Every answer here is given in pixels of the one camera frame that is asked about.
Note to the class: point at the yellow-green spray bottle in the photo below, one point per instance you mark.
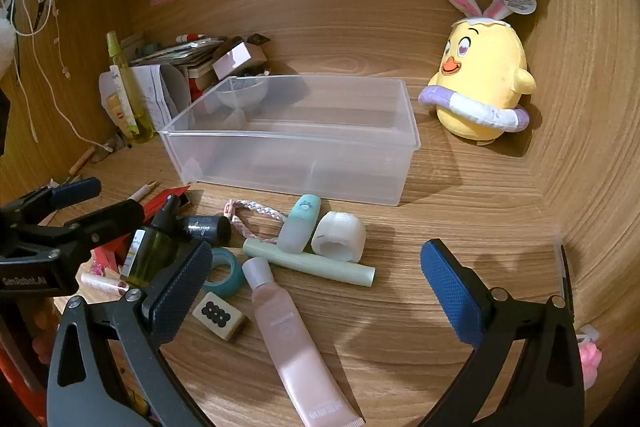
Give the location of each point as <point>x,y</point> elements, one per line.
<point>132,107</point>

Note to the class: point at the mahjong tile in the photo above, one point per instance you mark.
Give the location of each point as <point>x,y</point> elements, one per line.
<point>217,314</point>

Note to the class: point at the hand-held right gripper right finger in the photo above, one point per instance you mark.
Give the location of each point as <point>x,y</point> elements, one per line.
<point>450,292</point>

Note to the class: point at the white tape roll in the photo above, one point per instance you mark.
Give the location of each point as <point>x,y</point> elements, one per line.
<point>340,232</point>

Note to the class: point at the small mint bottle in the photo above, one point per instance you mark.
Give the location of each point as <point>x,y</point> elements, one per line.
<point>300,222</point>

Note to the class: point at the light green tube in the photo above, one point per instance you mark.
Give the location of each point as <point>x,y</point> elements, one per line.
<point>320,266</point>

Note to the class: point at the red packet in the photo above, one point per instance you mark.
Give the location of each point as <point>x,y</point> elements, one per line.
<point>161,202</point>

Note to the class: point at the red and white marker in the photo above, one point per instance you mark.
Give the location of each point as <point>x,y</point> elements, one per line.
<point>190,37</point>

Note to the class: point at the teal washi tape roll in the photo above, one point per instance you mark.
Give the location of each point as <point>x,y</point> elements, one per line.
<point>225,284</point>

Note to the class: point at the dark green glass bottle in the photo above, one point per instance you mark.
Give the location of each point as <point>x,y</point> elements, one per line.
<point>150,252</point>

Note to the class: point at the black cosmetic tube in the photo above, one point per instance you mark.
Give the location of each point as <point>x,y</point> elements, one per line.
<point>210,229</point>

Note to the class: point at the pink lip gloss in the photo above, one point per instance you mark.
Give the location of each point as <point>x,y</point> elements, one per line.
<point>102,282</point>

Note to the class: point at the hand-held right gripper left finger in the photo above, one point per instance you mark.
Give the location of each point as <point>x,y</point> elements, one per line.
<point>180,287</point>

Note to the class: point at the clear plastic storage bin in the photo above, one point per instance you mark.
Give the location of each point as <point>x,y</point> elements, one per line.
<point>300,142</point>

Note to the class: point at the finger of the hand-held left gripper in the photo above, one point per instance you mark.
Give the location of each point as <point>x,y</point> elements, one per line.
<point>75,193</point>
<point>100,219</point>

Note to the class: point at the small pink box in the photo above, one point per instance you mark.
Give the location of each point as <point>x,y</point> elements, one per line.
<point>235,57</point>

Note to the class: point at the pink cosmetic tube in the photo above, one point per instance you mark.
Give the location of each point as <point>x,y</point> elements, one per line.
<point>295,347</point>

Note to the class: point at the small pink toy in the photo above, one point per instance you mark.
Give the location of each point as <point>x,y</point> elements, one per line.
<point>589,357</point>

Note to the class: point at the yellow chick plush toy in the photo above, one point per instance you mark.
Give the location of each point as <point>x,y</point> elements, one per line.
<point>480,77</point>

